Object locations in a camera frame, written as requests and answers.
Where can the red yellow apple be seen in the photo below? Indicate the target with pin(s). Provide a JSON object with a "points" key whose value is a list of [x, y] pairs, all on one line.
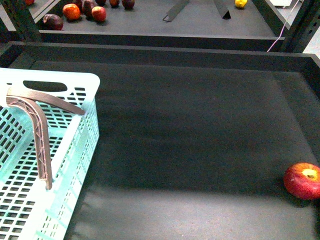
{"points": [[302, 180]]}

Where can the light blue plastic basket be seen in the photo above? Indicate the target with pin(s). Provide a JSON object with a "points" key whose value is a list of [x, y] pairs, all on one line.
{"points": [[28, 211]]}

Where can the dark red apple right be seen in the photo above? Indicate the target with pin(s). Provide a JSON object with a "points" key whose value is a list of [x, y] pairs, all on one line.
{"points": [[128, 4]]}

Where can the red pink apple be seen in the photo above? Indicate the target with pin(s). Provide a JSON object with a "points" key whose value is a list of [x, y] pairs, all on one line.
{"points": [[99, 13]]}

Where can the small dark red apple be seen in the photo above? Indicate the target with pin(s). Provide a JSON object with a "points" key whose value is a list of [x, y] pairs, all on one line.
{"points": [[114, 3]]}

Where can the dark maroon apple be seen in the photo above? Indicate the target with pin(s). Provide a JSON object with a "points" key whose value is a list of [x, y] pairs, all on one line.
{"points": [[87, 6]]}

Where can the orange red apple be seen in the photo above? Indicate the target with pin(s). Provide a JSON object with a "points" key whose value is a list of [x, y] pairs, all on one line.
{"points": [[71, 11]]}

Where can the dark red apple front left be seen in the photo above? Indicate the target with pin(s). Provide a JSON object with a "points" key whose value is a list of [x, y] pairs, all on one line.
{"points": [[53, 22]]}

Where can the red apple far left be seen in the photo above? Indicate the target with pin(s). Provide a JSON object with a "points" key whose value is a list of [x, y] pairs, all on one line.
{"points": [[29, 2]]}

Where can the left black divider strip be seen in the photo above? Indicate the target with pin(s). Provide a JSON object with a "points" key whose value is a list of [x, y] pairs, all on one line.
{"points": [[175, 10]]}

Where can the black divider strip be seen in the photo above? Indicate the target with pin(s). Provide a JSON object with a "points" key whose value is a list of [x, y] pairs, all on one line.
{"points": [[175, 10], [222, 9]]}

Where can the right black divider strip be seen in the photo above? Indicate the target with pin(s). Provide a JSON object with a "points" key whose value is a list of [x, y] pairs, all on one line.
{"points": [[222, 9]]}

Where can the yellow lemon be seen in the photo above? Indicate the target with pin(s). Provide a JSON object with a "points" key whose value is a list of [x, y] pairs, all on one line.
{"points": [[240, 4]]}

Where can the white appliance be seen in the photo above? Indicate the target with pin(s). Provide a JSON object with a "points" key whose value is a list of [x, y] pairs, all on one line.
{"points": [[281, 3]]}

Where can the black shelf post right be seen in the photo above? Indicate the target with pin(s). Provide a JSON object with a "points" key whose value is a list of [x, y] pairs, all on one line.
{"points": [[303, 28]]}

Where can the black shelf post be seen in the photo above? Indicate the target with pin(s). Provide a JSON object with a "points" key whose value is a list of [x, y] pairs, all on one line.
{"points": [[303, 28], [22, 20]]}

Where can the black shelf post left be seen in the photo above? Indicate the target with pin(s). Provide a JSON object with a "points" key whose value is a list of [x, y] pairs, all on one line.
{"points": [[22, 20]]}

